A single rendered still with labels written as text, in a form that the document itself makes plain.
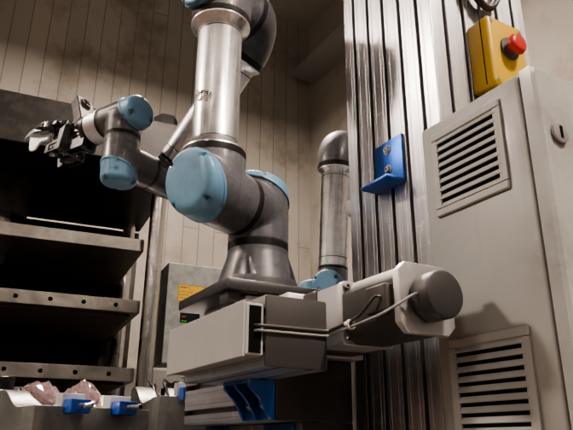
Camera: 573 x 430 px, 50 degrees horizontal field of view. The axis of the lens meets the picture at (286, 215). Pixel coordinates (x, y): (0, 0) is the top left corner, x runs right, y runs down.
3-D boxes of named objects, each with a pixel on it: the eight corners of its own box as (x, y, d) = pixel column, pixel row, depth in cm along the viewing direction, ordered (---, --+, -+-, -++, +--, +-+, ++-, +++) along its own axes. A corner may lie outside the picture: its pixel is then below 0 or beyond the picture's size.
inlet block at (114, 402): (150, 421, 131) (152, 394, 133) (129, 420, 128) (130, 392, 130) (121, 421, 140) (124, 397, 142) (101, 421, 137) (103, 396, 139)
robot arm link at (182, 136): (274, 14, 141) (159, 189, 146) (245, -14, 133) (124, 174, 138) (306, 30, 134) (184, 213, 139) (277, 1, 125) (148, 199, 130)
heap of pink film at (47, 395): (112, 409, 147) (115, 375, 150) (37, 406, 136) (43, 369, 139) (67, 412, 165) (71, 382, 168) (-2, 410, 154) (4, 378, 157)
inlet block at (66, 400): (102, 419, 124) (105, 391, 126) (78, 418, 121) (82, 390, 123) (75, 421, 133) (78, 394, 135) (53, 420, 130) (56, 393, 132)
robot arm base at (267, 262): (313, 293, 111) (312, 241, 115) (238, 282, 104) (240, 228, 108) (273, 308, 124) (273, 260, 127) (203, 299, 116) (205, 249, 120)
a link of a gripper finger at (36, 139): (11, 150, 141) (43, 146, 138) (18, 129, 144) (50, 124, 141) (20, 158, 144) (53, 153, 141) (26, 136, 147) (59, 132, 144)
